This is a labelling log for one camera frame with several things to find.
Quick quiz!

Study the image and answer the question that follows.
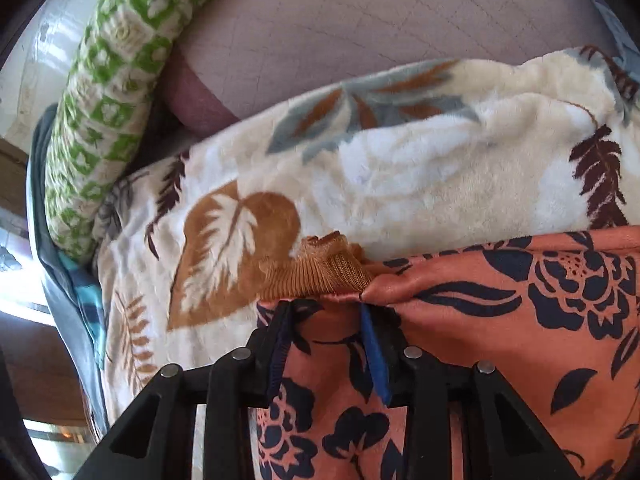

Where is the orange floral garment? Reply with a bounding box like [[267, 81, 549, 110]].
[[256, 226, 639, 479]]

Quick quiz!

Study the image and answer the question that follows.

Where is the blue grey towel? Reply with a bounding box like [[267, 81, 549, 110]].
[[26, 104, 110, 436]]

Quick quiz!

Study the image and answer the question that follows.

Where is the teal striped cloth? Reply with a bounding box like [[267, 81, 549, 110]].
[[58, 252, 106, 370]]

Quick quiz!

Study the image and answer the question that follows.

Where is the cream leaf-pattern blanket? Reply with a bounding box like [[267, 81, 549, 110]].
[[94, 47, 639, 419]]

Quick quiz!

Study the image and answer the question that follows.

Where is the light blue pillow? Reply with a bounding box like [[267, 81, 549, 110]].
[[591, 0, 640, 82]]

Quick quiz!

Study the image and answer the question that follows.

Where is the green white patterned pillow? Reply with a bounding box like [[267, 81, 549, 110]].
[[44, 0, 207, 263]]

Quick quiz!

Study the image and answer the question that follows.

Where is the pink quilted mattress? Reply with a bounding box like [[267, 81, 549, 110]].
[[158, 0, 616, 136]]

